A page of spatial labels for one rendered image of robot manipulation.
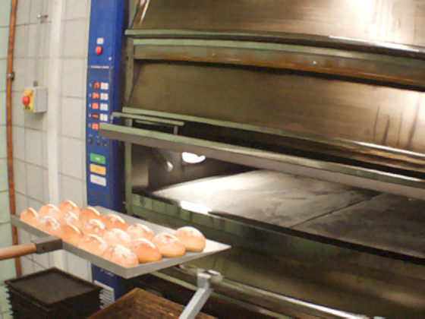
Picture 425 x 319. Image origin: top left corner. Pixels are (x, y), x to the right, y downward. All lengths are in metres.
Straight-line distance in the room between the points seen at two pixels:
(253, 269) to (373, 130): 0.61
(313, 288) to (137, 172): 0.78
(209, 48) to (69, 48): 0.73
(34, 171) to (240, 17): 1.30
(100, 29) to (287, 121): 0.84
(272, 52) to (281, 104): 0.14
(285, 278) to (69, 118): 1.09
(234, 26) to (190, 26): 0.17
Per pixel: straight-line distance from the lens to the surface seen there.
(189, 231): 1.78
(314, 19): 1.81
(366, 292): 1.85
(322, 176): 1.65
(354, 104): 1.77
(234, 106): 1.99
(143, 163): 2.39
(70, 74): 2.61
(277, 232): 1.96
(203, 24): 2.05
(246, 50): 1.97
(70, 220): 1.90
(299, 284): 1.96
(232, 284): 1.59
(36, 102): 2.74
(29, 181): 2.97
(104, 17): 2.39
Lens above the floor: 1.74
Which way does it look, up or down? 11 degrees down
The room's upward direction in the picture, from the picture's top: 1 degrees clockwise
